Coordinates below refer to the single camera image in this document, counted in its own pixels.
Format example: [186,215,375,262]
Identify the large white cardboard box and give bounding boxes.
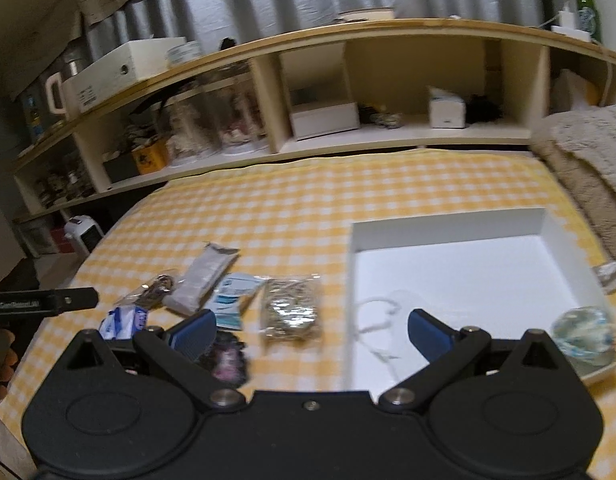
[62,36,190,119]

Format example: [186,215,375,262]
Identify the blue can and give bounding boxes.
[22,94,45,142]

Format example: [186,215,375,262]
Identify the small white carton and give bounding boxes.
[427,85,469,129]

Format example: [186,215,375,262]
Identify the yellow box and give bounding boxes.
[131,140,170,174]

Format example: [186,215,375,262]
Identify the dark pink printed packet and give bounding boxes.
[200,330,252,388]

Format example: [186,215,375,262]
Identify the cluster of small jars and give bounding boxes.
[34,154,95,207]

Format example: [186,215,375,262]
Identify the small blue white packet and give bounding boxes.
[100,304,150,344]

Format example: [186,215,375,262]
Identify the blue white medicine sachet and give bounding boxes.
[209,273,262,332]

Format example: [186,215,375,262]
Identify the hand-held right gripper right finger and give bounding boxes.
[378,308,564,413]

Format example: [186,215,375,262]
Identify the white space heater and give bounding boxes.
[63,214,105,254]

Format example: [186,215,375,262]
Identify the person's left hand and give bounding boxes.
[0,347,20,388]

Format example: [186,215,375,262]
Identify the long grey white packet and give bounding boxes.
[163,241,240,317]

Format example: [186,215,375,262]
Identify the steel kettle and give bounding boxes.
[58,41,90,82]

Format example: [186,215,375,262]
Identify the green glass bottle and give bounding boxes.
[572,0,603,44]

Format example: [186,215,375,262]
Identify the clear crumpled plastic ball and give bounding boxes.
[552,306,616,367]

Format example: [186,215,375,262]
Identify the wooden headboard shelf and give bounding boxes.
[10,16,616,222]

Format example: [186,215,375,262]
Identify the flat book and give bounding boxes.
[337,7,396,24]

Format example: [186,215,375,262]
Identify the black box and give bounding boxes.
[101,154,140,184]

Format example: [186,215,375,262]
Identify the black fluffy item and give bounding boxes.
[465,93,505,124]

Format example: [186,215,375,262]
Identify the yellow checked bed sheet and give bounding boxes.
[0,151,616,480]

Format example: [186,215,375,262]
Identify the small clear plastic bag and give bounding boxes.
[594,261,616,296]

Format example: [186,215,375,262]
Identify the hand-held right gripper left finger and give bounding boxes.
[63,308,249,411]

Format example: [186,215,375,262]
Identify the white jug with handle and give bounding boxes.
[43,71,70,120]

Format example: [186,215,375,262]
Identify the pile of small dark trinkets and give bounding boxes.
[358,104,407,129]

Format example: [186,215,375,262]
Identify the clear display case with figures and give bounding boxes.
[159,71,270,167]

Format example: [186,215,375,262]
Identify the white shallow box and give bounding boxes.
[348,207,616,397]

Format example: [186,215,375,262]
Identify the white charger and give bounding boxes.
[551,3,592,42]

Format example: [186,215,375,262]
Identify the beige fluffy blanket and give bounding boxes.
[530,104,616,283]

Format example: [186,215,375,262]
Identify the white open storage box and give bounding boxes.
[279,41,362,142]

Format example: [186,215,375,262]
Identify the round white tin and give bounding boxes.
[167,40,202,67]

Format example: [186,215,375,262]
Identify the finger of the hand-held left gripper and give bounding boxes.
[0,287,99,317]

